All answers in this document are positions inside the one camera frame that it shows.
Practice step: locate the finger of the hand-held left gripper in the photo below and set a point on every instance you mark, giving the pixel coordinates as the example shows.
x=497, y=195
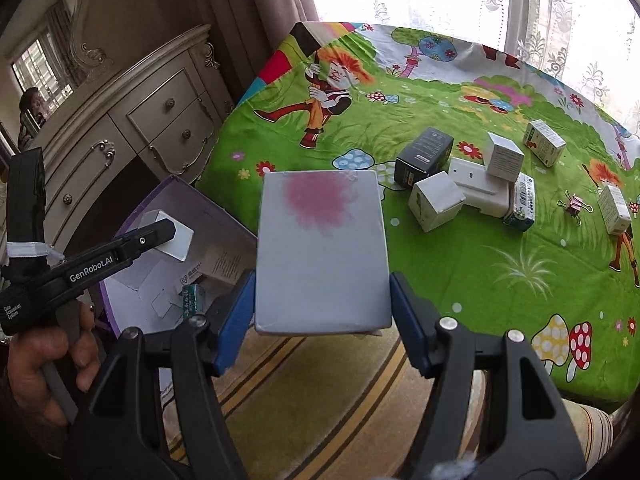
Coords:
x=150, y=240
x=27, y=195

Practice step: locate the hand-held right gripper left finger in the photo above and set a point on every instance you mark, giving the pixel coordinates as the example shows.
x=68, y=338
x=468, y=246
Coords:
x=235, y=310

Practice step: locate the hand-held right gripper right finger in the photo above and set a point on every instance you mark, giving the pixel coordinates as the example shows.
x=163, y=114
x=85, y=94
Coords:
x=410, y=320

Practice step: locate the teal tissue packet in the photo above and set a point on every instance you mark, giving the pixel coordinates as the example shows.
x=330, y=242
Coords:
x=192, y=305

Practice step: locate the purple cardboard box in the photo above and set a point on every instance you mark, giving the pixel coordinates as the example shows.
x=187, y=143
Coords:
x=220, y=220

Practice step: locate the white box with pink blot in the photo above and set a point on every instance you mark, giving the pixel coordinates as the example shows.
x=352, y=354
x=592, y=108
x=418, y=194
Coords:
x=320, y=260

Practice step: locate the small white cube box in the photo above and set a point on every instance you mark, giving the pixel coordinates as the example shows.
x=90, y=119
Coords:
x=435, y=200

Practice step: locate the white rounded block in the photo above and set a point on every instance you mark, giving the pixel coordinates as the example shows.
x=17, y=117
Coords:
x=475, y=190

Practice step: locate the black product box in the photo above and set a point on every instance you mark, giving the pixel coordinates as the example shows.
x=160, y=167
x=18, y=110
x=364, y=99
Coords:
x=422, y=155

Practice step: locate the plain grey-white cube box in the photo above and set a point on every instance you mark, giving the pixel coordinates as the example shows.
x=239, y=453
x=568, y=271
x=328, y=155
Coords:
x=505, y=155

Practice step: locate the pink binder clip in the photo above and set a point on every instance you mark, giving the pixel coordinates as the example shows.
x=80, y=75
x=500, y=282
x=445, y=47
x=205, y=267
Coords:
x=575, y=205

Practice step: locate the white box with barcode label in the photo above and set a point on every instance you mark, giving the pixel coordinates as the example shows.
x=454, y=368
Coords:
x=614, y=207

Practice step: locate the person's left hand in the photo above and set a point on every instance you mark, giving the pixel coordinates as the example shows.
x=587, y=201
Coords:
x=35, y=360

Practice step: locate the green cartoon printed tablecloth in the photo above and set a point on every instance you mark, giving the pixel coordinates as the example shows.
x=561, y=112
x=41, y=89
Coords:
x=450, y=270

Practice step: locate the cream ornate dresser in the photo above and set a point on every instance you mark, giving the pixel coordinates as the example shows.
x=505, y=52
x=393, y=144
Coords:
x=150, y=125

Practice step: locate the ornate framed mirror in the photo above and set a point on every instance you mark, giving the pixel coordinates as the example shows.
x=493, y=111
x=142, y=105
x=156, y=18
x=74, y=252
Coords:
x=45, y=60

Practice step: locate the white box with teal print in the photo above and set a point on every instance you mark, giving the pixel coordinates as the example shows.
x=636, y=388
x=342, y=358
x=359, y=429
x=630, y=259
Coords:
x=522, y=202

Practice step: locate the white box with green print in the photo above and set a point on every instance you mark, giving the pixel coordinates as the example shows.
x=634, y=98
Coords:
x=545, y=142

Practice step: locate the brown curtain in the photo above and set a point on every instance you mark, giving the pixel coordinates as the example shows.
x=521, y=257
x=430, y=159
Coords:
x=250, y=20

